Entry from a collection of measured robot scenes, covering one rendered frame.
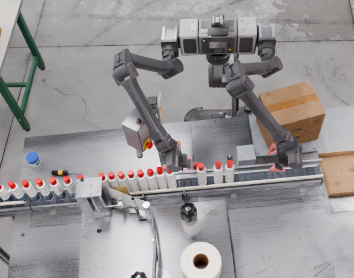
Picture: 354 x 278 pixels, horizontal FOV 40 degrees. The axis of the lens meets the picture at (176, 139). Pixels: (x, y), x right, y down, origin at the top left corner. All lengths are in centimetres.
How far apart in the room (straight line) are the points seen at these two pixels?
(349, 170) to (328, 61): 176
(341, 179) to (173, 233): 100
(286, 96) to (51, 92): 237
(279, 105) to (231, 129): 39
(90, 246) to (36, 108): 200
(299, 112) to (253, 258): 83
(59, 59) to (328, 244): 303
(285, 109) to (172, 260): 102
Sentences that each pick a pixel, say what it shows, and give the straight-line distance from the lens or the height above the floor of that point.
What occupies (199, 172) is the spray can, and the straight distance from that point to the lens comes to 264.
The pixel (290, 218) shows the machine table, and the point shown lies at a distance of 278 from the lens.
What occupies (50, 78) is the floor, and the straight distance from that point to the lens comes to 463.
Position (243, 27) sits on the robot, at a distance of 259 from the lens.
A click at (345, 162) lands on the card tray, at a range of 299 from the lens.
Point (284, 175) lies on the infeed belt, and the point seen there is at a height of 88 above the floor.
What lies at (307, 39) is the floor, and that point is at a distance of 469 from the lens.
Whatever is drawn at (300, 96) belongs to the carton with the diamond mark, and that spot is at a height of 112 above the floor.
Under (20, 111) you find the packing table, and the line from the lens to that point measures 415.
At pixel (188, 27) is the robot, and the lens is 260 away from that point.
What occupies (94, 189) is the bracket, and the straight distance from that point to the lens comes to 256.
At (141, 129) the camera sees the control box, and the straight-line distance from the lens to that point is 230.
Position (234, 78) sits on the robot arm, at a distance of 218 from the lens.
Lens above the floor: 336
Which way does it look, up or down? 57 degrees down
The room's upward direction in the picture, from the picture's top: 8 degrees counter-clockwise
